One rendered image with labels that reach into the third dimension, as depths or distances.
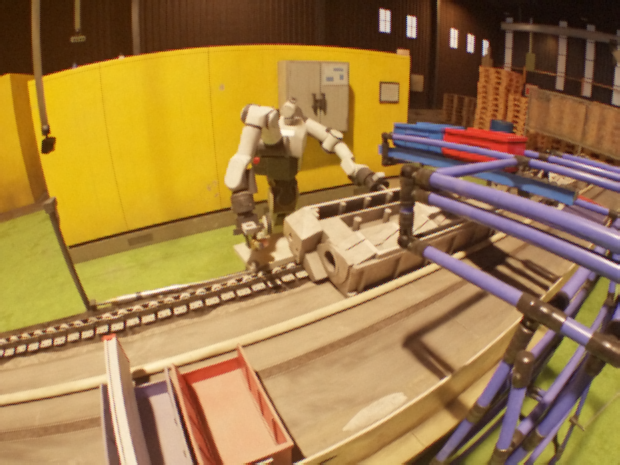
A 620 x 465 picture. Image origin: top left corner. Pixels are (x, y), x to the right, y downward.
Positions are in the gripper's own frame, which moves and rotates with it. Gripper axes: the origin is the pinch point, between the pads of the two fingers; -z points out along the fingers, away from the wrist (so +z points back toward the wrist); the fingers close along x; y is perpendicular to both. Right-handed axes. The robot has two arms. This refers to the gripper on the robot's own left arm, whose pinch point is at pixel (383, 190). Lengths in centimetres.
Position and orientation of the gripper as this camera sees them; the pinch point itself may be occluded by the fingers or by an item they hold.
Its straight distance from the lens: 155.2
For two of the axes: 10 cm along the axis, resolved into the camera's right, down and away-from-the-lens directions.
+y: 0.8, -8.0, -6.0
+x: -8.8, 2.3, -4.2
